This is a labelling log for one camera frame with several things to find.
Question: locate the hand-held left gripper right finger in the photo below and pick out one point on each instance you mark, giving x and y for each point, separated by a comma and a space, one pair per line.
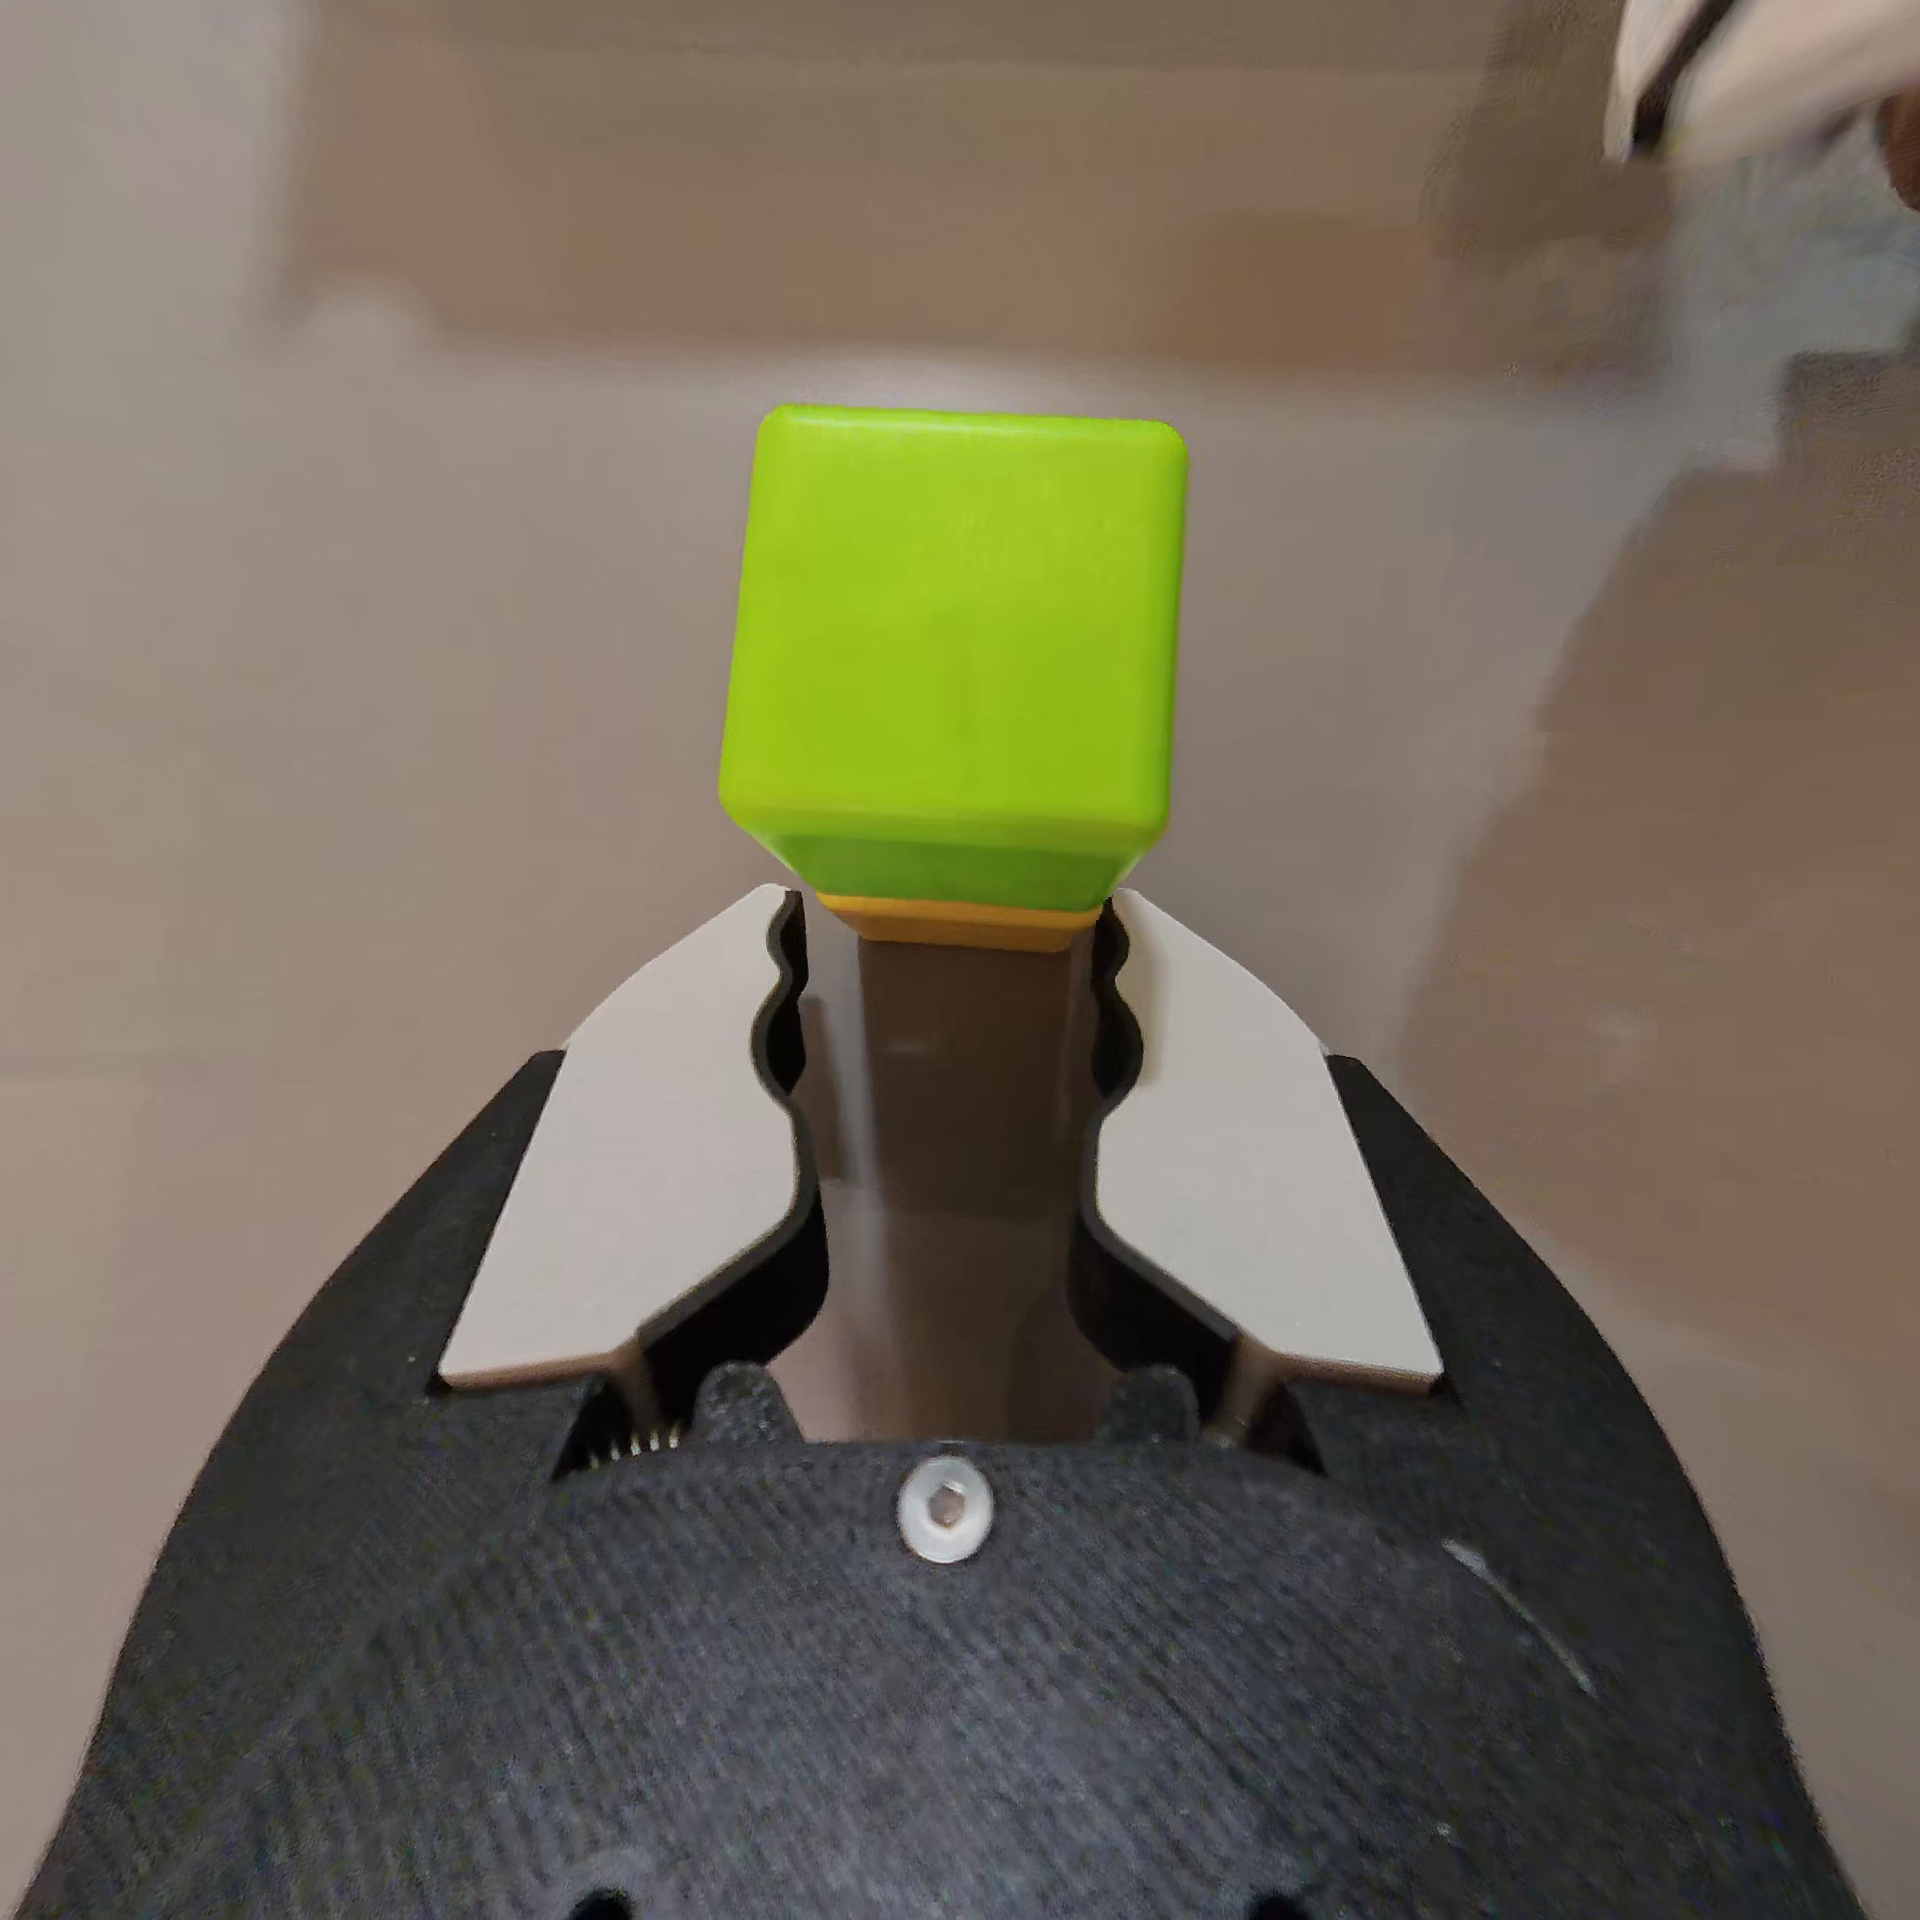
1261, 1200

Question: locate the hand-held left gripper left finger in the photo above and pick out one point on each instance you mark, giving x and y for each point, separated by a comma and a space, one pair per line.
646, 1185

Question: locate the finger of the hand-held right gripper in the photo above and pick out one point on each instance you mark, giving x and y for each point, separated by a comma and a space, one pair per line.
1787, 77

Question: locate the yellow cube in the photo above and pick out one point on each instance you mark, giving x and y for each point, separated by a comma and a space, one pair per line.
944, 921

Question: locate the lime green cube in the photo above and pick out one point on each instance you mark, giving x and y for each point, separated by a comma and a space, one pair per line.
944, 629

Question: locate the grey desk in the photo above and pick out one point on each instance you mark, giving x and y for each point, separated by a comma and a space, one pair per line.
301, 676

